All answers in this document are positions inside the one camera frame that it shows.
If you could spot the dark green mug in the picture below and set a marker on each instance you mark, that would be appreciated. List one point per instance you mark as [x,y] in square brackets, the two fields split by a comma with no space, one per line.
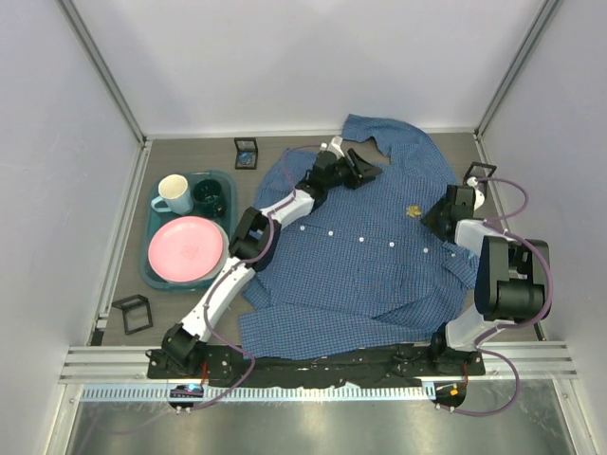
[210,199]

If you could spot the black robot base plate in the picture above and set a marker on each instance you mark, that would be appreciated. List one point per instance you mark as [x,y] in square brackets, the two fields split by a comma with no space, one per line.
[399,365]

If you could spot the light blue mug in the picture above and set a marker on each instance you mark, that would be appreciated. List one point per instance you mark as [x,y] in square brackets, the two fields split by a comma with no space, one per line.
[174,195]

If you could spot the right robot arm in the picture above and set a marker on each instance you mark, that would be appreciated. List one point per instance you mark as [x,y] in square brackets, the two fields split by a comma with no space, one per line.
[513,285]

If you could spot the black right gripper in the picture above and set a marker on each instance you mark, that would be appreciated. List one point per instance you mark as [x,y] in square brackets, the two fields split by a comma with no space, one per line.
[430,219]

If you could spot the blue plaid shirt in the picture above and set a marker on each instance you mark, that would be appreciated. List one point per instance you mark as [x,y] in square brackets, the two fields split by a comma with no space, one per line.
[324,295]

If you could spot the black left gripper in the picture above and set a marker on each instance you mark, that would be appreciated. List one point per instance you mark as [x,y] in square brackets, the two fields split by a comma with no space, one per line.
[360,172]

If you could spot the teal plastic tray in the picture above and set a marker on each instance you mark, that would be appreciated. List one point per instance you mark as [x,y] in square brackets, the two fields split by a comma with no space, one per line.
[154,221]

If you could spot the aluminium frame rail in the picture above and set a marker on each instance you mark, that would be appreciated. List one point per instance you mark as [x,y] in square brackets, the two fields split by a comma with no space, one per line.
[94,55]

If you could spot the black display box right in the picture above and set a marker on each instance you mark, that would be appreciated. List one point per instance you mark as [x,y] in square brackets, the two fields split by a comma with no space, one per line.
[480,169]

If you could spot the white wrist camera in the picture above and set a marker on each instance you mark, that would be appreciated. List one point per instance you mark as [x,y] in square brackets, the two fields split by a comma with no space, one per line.
[333,146]
[480,190]

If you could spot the gold leaf brooch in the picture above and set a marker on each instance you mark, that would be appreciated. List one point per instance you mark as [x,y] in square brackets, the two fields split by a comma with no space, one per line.
[414,212]

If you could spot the pink plate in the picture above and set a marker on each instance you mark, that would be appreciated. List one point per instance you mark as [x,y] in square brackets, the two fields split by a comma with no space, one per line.
[188,249]

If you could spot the white slotted cable duct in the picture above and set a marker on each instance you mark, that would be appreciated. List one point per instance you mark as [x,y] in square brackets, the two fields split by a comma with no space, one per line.
[99,393]

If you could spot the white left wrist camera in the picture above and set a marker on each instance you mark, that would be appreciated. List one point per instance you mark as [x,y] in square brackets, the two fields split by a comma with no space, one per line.
[333,146]

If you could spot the black display box back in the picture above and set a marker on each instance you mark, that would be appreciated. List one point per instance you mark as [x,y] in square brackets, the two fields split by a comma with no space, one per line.
[246,144]

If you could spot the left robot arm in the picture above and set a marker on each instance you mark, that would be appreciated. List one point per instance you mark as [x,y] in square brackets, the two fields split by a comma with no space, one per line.
[251,250]

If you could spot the black display box front-left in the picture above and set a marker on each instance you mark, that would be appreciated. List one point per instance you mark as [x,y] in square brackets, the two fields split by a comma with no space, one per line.
[136,313]

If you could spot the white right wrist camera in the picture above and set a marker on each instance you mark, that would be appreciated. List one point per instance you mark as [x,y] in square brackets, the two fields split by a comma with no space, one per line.
[480,190]

